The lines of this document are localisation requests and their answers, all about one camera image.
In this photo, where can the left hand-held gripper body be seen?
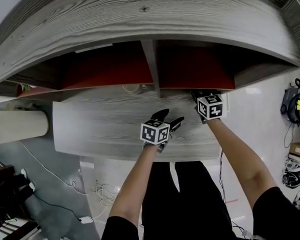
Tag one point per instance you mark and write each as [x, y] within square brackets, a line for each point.
[153, 134]

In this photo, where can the black framed picture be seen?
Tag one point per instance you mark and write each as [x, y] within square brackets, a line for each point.
[95, 47]

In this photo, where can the black and yellow vacuum cleaner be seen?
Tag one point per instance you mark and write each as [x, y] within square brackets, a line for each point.
[293, 104]

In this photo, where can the white round pedestal table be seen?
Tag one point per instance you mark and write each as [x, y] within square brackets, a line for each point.
[20, 126]

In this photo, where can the white power adapter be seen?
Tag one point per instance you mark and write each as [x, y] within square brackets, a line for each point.
[86, 219]

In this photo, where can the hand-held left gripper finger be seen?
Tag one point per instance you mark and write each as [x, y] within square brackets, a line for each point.
[176, 124]
[161, 114]

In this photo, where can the small potted green plant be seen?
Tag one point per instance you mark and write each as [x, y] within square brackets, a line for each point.
[26, 87]

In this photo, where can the person's black shirt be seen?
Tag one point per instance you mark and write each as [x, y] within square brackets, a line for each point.
[280, 214]

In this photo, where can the person's right forearm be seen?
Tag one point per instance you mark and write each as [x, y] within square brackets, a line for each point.
[242, 166]

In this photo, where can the grey wooden desk with hutch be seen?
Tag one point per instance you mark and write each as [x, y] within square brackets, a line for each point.
[102, 124]

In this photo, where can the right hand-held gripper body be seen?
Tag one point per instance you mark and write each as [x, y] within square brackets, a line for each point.
[211, 107]

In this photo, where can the white mug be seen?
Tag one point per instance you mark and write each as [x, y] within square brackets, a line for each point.
[132, 88]

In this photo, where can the person's left forearm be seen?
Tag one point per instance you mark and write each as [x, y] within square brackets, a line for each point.
[132, 184]

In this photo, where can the person's black trousers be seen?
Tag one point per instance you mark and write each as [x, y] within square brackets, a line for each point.
[195, 209]

